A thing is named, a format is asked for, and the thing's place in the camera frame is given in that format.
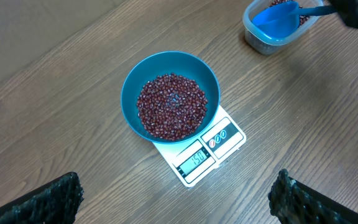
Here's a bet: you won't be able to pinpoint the teal blue bowl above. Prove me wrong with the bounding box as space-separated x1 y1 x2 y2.
121 51 221 144

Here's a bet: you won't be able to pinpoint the red adzuki beans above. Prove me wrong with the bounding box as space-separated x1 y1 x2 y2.
269 0 310 26

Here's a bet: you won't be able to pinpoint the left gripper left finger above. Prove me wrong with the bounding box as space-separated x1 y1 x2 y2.
0 172 84 224

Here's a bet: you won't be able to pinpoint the red beans in bowl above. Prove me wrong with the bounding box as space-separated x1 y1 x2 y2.
136 73 208 141

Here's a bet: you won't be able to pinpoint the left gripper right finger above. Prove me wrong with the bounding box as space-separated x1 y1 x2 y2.
268 169 358 224

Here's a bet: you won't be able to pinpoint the blue plastic measuring scoop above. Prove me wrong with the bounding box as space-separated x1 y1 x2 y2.
252 1 336 38

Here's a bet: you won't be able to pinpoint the white digital kitchen scale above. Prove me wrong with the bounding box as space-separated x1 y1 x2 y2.
154 106 247 188

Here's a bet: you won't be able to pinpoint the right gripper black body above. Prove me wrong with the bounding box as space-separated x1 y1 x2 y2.
328 0 358 29

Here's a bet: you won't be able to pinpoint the clear plastic container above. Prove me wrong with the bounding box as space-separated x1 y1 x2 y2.
242 0 319 55

